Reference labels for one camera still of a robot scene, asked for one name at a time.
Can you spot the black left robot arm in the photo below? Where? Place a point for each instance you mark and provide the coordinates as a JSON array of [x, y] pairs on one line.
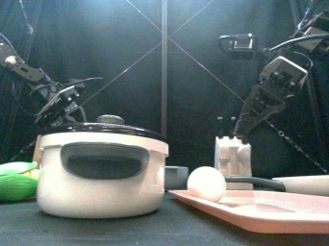
[[22, 68]]

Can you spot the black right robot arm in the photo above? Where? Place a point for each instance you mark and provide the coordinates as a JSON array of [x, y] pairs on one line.
[[312, 29]]

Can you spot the white knife block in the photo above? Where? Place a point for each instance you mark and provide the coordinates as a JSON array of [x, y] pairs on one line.
[[232, 160]]

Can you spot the black lid with gray knob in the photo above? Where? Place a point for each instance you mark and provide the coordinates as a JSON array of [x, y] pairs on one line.
[[108, 127]]

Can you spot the beige wooden board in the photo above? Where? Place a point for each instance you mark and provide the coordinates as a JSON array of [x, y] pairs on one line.
[[38, 150]]

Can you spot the green yellow toy corn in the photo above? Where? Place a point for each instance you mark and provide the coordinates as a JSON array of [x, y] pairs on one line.
[[17, 185]]

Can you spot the white egg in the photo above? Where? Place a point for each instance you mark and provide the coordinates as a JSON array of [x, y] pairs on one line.
[[207, 184]]

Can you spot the gray block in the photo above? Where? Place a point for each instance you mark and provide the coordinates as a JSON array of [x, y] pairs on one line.
[[177, 177]]

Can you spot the pink plastic tray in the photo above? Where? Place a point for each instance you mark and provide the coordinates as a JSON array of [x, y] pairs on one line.
[[265, 211]]

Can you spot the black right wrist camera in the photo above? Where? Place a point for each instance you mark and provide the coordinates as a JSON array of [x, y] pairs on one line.
[[240, 45]]

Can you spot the gray vertical frame pole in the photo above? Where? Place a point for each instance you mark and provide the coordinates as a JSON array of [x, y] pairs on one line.
[[164, 64]]

